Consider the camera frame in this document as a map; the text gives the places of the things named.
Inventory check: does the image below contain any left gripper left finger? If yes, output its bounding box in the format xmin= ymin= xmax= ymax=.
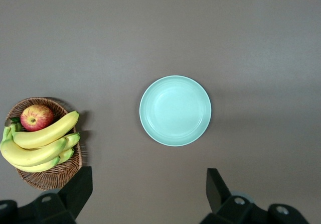
xmin=0 ymin=166 xmax=93 ymax=224

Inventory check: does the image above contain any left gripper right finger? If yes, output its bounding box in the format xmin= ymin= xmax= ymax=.
xmin=200 ymin=168 xmax=309 ymax=224

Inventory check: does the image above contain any pale green round plate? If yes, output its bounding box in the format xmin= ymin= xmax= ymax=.
xmin=139 ymin=75 xmax=212 ymax=147

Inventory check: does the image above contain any brown wicker basket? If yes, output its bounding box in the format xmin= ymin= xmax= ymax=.
xmin=5 ymin=97 xmax=83 ymax=191

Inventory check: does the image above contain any yellow banana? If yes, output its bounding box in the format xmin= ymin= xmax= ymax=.
xmin=0 ymin=133 xmax=68 ymax=167
xmin=14 ymin=155 xmax=61 ymax=173
xmin=58 ymin=147 xmax=75 ymax=164
xmin=64 ymin=132 xmax=81 ymax=151
xmin=11 ymin=110 xmax=80 ymax=149

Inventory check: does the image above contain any red yellow apple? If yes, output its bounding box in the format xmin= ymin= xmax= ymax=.
xmin=20 ymin=104 xmax=55 ymax=132

